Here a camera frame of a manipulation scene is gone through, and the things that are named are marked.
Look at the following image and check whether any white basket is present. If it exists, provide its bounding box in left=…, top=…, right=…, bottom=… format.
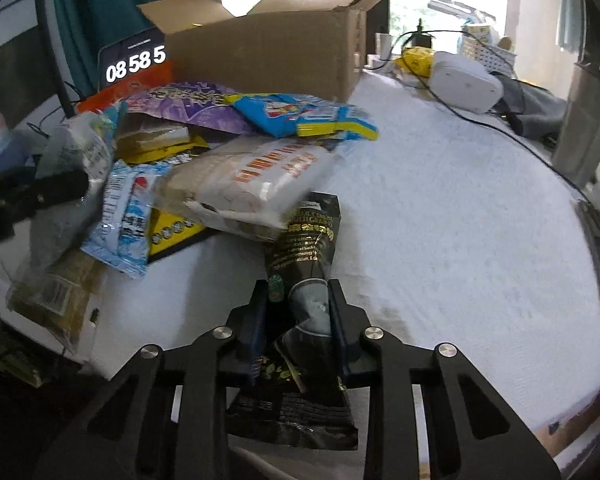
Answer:
left=457, top=22, right=518, bottom=73

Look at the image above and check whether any brown biscuit packet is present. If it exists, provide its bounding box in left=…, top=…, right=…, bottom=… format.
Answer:
left=116, top=115, right=191, bottom=153

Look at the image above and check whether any olive snack packet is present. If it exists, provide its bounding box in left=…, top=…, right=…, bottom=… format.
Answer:
left=7, top=250, right=106, bottom=351

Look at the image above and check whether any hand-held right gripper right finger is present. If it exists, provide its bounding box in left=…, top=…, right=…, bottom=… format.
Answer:
left=327, top=277, right=563, bottom=480

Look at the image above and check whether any white desk lamp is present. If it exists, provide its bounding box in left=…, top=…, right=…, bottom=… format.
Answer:
left=427, top=51, right=505, bottom=115

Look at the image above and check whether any yellow black snack packet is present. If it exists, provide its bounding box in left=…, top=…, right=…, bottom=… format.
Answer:
left=116, top=135, right=213, bottom=264

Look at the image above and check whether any cardboard box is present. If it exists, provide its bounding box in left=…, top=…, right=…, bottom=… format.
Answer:
left=137, top=0, right=426, bottom=106

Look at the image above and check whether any light blue white snack packet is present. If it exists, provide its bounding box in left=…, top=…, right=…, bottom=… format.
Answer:
left=80, top=160, right=173, bottom=279

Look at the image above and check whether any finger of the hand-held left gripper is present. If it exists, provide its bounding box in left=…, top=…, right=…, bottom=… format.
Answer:
left=0, top=167, right=90, bottom=248

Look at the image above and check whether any black cable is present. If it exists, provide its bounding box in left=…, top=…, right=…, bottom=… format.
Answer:
left=390, top=30, right=600, bottom=216

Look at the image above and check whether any tablet clock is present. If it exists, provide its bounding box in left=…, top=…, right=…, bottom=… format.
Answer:
left=98, top=30, right=173, bottom=95

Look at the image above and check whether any teal curtain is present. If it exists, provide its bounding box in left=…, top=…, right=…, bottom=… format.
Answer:
left=50, top=0, right=196, bottom=98

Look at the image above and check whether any clear grey snack packet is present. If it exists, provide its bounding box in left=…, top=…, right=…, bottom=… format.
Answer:
left=30, top=110, right=118, bottom=271

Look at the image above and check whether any purple snack packet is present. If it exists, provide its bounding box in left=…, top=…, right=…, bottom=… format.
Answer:
left=125, top=80, right=256, bottom=136

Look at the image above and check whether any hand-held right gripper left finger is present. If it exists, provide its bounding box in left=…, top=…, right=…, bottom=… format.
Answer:
left=32, top=277, right=276, bottom=480

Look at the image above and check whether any steel thermos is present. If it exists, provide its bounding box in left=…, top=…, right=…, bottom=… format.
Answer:
left=550, top=62, right=600, bottom=188

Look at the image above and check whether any blue yellow snack packet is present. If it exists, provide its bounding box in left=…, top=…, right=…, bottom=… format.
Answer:
left=228, top=92, right=381, bottom=142

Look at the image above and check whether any grey cloth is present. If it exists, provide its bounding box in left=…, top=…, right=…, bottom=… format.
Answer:
left=495, top=72, right=568, bottom=138

